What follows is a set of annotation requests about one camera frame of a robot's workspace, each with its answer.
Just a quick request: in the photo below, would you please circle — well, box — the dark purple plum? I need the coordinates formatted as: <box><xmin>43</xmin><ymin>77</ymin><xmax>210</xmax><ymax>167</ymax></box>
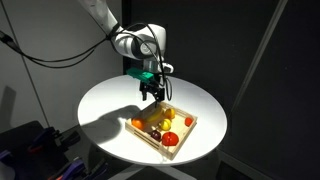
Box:
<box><xmin>150</xmin><ymin>130</ymin><xmax>162</xmax><ymax>141</ymax></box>

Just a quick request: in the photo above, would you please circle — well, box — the round white table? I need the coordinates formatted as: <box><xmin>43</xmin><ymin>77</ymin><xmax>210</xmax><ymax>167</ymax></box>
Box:
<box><xmin>78</xmin><ymin>75</ymin><xmax>227</xmax><ymax>166</ymax></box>

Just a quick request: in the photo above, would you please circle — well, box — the orange fruit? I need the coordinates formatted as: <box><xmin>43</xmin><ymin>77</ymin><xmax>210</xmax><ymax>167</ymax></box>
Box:
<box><xmin>131</xmin><ymin>118</ymin><xmax>145</xmax><ymax>130</ymax></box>

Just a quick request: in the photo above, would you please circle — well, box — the purple clamp lower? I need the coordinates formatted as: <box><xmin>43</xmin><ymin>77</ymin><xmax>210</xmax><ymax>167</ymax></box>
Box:
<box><xmin>48</xmin><ymin>159</ymin><xmax>85</xmax><ymax>180</ymax></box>

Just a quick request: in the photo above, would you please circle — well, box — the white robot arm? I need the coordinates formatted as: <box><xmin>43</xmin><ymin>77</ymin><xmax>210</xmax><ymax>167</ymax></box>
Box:
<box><xmin>78</xmin><ymin>0</ymin><xmax>174</xmax><ymax>102</ymax></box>

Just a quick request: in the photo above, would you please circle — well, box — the yellow lemon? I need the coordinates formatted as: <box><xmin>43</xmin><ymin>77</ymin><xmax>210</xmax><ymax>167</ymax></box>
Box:
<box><xmin>159</xmin><ymin>119</ymin><xmax>171</xmax><ymax>131</ymax></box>

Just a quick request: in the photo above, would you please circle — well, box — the small red strawberry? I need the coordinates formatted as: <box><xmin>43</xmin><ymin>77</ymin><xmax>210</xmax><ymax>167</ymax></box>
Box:
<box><xmin>184</xmin><ymin>117</ymin><xmax>193</xmax><ymax>127</ymax></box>

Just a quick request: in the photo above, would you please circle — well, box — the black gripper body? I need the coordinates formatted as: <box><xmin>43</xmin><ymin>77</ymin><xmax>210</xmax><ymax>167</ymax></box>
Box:
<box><xmin>139</xmin><ymin>82</ymin><xmax>165</xmax><ymax>99</ymax></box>

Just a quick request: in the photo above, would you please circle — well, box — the yellow-orange round fruit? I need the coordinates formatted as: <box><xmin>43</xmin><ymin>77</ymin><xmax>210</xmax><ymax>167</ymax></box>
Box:
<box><xmin>165</xmin><ymin>108</ymin><xmax>175</xmax><ymax>119</ymax></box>

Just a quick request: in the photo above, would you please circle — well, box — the wooden tray box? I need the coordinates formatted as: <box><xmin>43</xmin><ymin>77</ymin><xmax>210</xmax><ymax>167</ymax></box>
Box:
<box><xmin>125</xmin><ymin>102</ymin><xmax>197</xmax><ymax>160</ymax></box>

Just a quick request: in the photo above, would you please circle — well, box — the yellow banana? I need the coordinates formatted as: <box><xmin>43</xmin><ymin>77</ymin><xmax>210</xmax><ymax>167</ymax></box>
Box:
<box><xmin>145</xmin><ymin>106</ymin><xmax>163</xmax><ymax>123</ymax></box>

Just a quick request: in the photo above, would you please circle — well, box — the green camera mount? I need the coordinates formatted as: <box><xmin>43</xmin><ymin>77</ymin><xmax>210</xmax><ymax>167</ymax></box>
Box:
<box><xmin>126</xmin><ymin>67</ymin><xmax>154</xmax><ymax>83</ymax></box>

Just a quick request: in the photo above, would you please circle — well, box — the purple clamp with orange tip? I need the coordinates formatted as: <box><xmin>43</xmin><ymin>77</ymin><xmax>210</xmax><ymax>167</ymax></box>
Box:
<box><xmin>28</xmin><ymin>127</ymin><xmax>59</xmax><ymax>153</ymax></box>

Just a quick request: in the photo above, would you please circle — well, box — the red apple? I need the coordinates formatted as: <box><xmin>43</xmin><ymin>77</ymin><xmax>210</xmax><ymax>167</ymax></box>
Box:
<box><xmin>162</xmin><ymin>132</ymin><xmax>179</xmax><ymax>146</ymax></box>

